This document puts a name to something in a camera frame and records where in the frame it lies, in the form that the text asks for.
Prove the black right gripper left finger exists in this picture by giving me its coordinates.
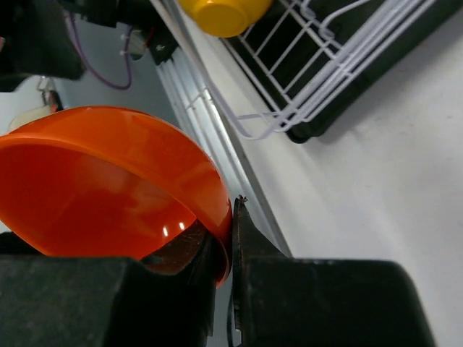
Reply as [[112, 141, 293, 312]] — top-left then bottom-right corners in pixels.
[[1, 222, 217, 346]]

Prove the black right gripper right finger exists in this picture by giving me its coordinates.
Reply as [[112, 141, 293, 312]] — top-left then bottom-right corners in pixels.
[[226, 196, 434, 346]]

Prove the aluminium frame rail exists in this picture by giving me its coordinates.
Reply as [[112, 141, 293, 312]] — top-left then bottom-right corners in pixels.
[[151, 0, 294, 258]]

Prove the yellow plastic bowl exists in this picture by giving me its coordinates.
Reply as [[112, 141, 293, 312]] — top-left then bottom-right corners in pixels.
[[178, 0, 273, 38]]

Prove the black drip tray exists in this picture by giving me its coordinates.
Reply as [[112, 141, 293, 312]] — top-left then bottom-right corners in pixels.
[[224, 1, 462, 143]]

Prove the orange plastic bowl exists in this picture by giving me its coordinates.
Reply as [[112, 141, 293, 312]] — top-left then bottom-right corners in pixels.
[[1, 106, 232, 283]]

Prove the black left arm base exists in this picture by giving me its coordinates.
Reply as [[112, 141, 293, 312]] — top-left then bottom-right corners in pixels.
[[127, 25, 179, 66]]

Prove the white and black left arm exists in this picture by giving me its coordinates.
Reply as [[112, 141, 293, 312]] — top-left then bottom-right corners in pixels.
[[1, 1, 127, 93]]

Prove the white wire dish rack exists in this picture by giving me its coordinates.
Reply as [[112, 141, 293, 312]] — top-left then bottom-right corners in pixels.
[[151, 0, 438, 140]]

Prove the round beige stool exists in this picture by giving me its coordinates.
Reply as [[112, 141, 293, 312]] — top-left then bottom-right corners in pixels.
[[7, 106, 52, 133]]

